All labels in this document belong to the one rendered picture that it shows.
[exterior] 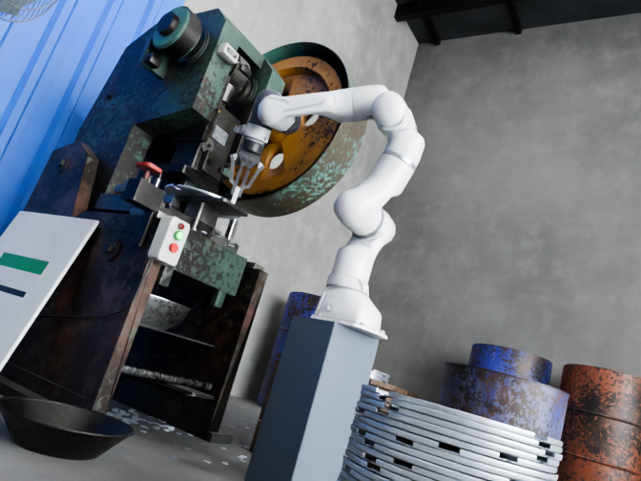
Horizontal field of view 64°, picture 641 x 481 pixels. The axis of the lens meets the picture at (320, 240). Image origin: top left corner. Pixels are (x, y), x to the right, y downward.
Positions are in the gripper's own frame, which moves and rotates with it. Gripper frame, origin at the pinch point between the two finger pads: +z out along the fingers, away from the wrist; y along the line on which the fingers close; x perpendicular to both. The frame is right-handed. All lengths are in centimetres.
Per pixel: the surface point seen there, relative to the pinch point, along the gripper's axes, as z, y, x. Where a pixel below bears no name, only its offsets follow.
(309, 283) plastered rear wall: 65, 90, 271
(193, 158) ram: -7.2, -18.7, 10.8
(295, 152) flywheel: -25, 18, 43
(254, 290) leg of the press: 30.4, 17.8, 1.9
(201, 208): 8.0, -9.5, 0.2
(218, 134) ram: -19.4, -13.5, 19.1
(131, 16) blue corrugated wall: -71, -88, 137
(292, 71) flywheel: -62, 6, 67
